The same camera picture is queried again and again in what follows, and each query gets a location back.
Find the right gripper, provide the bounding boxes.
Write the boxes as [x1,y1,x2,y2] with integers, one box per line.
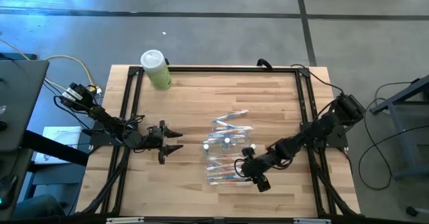
[239,145,272,194]

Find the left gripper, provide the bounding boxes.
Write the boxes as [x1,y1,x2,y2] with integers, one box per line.
[146,119,184,166]

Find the clear acrylic organizer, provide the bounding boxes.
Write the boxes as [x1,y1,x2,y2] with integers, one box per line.
[210,131,254,158]

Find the green disinfecting wipes canister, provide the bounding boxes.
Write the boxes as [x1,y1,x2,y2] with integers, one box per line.
[139,49,173,91]

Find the white booklet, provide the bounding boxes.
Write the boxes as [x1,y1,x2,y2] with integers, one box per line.
[34,125,83,165]

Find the black desk bar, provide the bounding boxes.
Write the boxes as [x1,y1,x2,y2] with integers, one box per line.
[20,129,90,167]

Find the dark office chair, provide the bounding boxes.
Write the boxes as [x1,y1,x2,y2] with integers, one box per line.
[13,194,66,220]

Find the dark grey desk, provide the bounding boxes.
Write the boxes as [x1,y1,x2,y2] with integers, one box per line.
[0,58,50,153]

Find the black caster wheel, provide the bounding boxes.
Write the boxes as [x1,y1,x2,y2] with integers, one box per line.
[406,206,429,217]

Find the grey metal stand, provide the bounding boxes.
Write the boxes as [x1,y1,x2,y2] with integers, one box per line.
[370,74,429,181]

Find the black device with indicator light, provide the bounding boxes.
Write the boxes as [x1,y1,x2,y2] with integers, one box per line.
[0,174,18,207]

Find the silver bracket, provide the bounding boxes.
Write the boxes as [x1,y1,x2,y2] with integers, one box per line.
[106,217,145,224]
[293,218,332,224]

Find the black aluminium table frame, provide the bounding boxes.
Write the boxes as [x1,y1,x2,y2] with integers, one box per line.
[75,65,361,218]

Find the black cable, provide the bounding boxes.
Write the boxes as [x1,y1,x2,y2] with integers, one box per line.
[290,63,345,94]

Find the yellow cable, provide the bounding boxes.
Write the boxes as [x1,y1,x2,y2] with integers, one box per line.
[0,38,103,96]

